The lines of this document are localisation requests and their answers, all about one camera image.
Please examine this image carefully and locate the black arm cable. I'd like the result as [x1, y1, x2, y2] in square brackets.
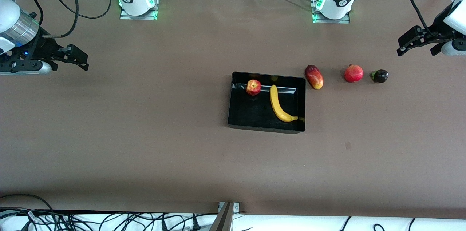
[28, 0, 112, 39]
[406, 0, 439, 39]

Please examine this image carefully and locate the red yellow mango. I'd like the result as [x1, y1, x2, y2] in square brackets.
[305, 64, 324, 90]

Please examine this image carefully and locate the red yellow apple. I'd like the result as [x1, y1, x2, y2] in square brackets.
[246, 79, 262, 96]

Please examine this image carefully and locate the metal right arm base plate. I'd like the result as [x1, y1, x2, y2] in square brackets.
[119, 0, 159, 20]

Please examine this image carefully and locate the black rectangular plastic tray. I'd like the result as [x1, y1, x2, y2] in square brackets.
[227, 71, 306, 135]

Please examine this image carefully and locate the dark purple mangosteen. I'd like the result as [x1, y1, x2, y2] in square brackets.
[370, 69, 389, 84]

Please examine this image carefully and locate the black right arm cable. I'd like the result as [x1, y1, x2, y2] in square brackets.
[28, 0, 112, 39]

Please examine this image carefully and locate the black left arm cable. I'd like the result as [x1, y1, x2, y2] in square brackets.
[406, 0, 439, 39]

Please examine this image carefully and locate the yellow banana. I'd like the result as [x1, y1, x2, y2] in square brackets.
[269, 85, 299, 123]

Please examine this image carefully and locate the red pomegranate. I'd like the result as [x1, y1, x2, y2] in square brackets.
[344, 64, 364, 83]

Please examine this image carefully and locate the metal bracket at table edge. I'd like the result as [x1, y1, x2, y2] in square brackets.
[209, 201, 241, 231]

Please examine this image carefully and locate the black looped floor cable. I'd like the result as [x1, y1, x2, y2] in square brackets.
[0, 194, 55, 212]

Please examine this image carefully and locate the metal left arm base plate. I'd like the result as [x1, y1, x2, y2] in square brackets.
[311, 0, 351, 24]

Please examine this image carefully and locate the tangled black cable bundle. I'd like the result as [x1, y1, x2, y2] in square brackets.
[0, 207, 219, 231]

